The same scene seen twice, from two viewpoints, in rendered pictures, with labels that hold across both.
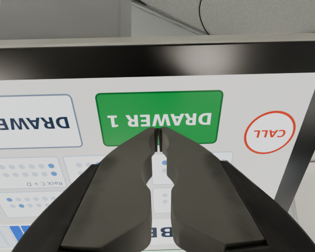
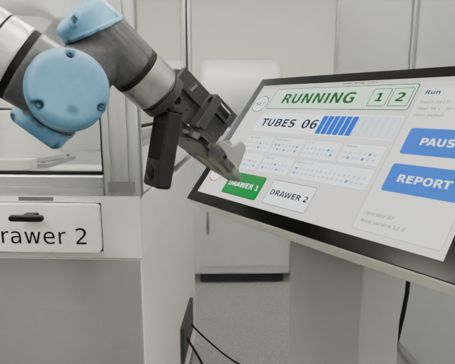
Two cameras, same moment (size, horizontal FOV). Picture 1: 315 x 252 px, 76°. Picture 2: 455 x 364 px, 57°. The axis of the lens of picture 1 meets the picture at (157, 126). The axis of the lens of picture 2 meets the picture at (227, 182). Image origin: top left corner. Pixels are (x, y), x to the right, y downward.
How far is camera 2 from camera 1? 65 cm
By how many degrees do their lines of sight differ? 51
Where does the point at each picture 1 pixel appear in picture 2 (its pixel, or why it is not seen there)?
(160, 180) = (260, 156)
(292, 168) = not seen: hidden behind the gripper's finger
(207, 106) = (227, 186)
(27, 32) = (341, 274)
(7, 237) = (359, 126)
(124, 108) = (250, 192)
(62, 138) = (278, 185)
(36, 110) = (276, 199)
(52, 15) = (326, 282)
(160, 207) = (270, 140)
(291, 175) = not seen: hidden behind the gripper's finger
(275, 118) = (213, 178)
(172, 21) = not seen: outside the picture
